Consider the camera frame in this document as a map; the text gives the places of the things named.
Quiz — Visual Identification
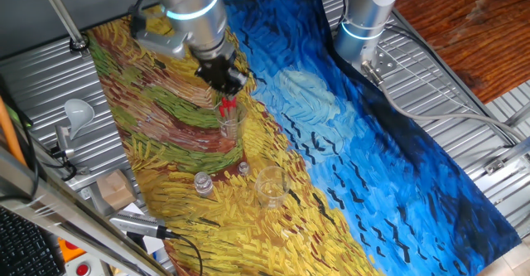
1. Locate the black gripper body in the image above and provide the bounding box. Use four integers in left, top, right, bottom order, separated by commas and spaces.
194, 50, 250, 88

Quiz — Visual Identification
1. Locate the glass beaker holding droppers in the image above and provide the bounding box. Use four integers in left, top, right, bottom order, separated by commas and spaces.
214, 97, 248, 143

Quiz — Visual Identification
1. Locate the small clear glass bottle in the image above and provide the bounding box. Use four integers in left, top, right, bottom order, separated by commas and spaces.
193, 171, 214, 198

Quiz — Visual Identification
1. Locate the empty clear glass beaker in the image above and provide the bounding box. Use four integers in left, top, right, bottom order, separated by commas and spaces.
254, 166, 292, 210

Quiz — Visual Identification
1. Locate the small cardboard box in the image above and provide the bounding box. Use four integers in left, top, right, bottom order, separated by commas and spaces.
99, 168, 128, 190

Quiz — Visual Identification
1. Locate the white plastic funnel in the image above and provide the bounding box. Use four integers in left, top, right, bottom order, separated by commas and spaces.
63, 98, 96, 141

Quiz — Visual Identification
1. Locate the Van Gogh print tablecloth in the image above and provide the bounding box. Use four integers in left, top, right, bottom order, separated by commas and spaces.
84, 0, 522, 276

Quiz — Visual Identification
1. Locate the large cardboard box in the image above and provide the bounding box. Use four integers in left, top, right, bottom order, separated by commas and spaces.
97, 180, 137, 211

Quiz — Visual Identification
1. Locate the metal stand rod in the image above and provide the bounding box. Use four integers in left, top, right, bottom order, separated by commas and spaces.
35, 0, 90, 52

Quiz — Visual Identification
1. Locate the orange tube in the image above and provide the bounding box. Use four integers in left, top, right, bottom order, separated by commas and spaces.
0, 97, 28, 167

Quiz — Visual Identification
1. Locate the orange box red button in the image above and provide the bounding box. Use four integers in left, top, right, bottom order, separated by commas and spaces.
57, 237, 86, 264

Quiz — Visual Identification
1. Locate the grey box red button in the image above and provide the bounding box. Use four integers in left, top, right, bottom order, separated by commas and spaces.
64, 254, 104, 276

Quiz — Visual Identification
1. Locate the black computer keyboard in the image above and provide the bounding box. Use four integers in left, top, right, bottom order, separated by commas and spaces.
0, 207, 65, 276

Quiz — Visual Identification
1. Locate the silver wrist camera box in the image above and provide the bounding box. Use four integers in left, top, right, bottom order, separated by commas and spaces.
135, 29, 190, 60

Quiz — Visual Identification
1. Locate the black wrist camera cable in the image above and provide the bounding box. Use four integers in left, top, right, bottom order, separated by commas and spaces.
128, 0, 157, 39

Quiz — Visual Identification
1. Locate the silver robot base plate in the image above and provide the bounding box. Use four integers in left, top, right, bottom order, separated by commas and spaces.
359, 46, 398, 78

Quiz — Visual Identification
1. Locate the black depth camera cable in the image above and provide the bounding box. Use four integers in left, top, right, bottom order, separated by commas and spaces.
165, 230, 204, 276

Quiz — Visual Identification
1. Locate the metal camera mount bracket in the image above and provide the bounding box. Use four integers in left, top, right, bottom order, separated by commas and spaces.
49, 124, 80, 182

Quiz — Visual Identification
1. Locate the aluminium frame beam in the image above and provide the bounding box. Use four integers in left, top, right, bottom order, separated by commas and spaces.
0, 145, 173, 276

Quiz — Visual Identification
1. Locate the thick grey robot cable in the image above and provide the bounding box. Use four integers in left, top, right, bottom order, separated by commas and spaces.
360, 60, 530, 144

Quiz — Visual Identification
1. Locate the metal corner bracket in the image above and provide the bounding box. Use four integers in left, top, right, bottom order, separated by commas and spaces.
483, 155, 508, 177

